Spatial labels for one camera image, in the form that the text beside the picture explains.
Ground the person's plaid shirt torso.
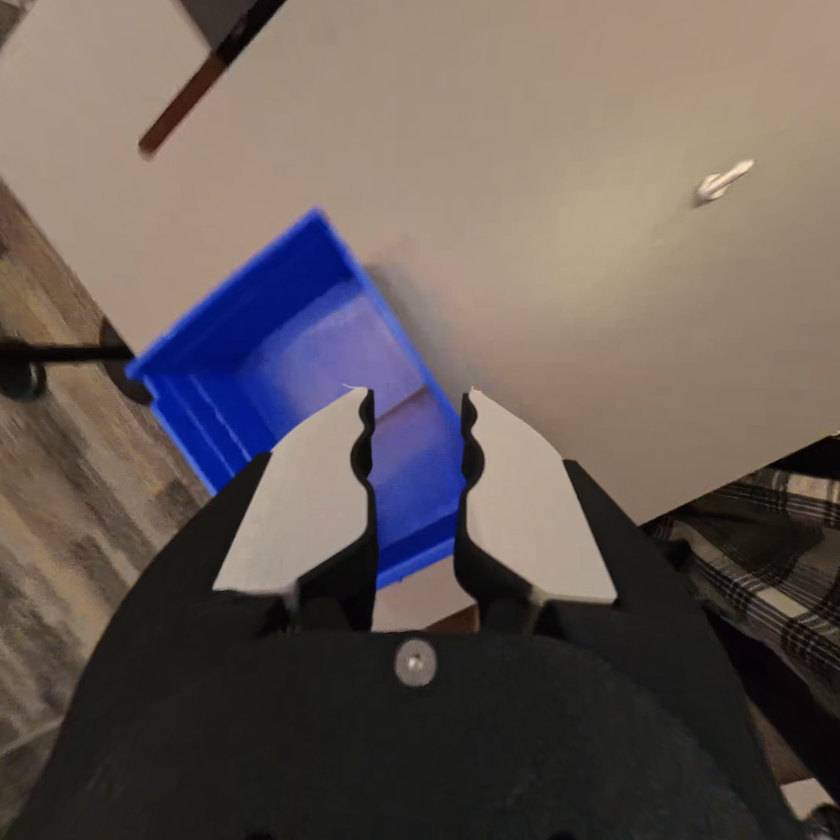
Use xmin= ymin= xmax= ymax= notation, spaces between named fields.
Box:
xmin=643 ymin=462 xmax=840 ymax=700

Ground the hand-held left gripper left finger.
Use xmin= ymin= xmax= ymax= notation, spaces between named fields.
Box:
xmin=211 ymin=386 xmax=380 ymax=601

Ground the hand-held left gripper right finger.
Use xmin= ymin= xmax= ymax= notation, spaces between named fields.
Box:
xmin=453 ymin=387 xmax=619 ymax=606

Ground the blue plastic bin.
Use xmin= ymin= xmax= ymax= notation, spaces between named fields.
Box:
xmin=125 ymin=206 xmax=468 ymax=588

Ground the silver hex head bolt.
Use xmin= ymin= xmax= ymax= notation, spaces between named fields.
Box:
xmin=694 ymin=159 xmax=756 ymax=206

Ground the black metal leg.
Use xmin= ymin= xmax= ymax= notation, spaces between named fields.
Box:
xmin=0 ymin=320 xmax=155 ymax=406

